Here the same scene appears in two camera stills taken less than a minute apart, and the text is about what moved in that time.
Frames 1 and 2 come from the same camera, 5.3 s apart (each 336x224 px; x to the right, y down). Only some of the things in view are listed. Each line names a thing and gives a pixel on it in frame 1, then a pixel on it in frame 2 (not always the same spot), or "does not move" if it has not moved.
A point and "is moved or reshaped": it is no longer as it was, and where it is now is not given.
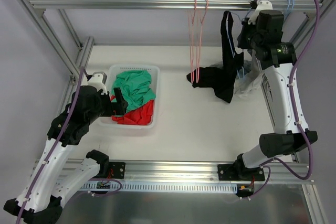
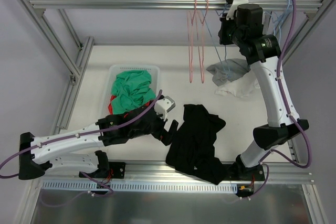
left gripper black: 115,106 to 161,130
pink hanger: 191,74 does not move
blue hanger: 231,37 to 227,71
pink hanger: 199,42 is moved or reshaped
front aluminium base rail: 199,172 does not move
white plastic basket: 155,71 does not move
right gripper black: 243,36 to 224,33
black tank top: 221,80 to 191,149
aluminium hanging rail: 164,2 does not move
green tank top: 135,85 does not move
